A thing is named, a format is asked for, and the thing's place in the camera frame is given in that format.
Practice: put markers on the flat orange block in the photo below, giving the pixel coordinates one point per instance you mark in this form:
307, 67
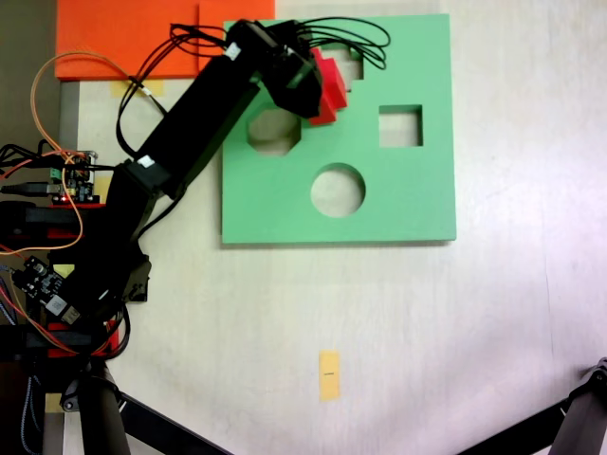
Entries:
95, 28

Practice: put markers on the circuit board with green terminal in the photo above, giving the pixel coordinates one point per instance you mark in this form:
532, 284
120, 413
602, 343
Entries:
76, 182

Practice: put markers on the black tripod brace bar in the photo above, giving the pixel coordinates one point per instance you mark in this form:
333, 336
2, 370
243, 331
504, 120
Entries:
521, 429
166, 433

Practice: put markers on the green shape hole board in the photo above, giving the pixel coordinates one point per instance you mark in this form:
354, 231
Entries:
403, 199

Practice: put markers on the black circuit board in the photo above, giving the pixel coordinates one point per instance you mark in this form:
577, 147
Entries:
42, 284

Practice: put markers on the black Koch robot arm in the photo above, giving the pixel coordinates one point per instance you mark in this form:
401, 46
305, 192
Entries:
199, 109

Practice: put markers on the yellow label tape strip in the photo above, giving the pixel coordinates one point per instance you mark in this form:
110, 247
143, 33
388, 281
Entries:
329, 376

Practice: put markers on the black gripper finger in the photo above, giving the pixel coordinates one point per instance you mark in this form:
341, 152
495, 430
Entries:
306, 104
314, 66

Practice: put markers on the red cross columnar block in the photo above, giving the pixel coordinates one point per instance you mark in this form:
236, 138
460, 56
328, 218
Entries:
332, 90

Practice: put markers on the black tripod leg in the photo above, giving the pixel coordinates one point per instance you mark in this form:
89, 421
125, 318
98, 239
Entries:
588, 417
95, 426

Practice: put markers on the black table clamp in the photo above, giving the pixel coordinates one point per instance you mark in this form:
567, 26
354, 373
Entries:
28, 218
28, 343

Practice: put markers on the red printed base mount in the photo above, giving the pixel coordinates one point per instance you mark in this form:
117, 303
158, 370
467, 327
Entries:
90, 205

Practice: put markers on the small yellow tape piece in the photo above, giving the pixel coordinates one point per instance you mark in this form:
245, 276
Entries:
64, 270
52, 403

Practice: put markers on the beige masking tape piece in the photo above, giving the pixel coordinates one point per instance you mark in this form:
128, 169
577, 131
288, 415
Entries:
156, 87

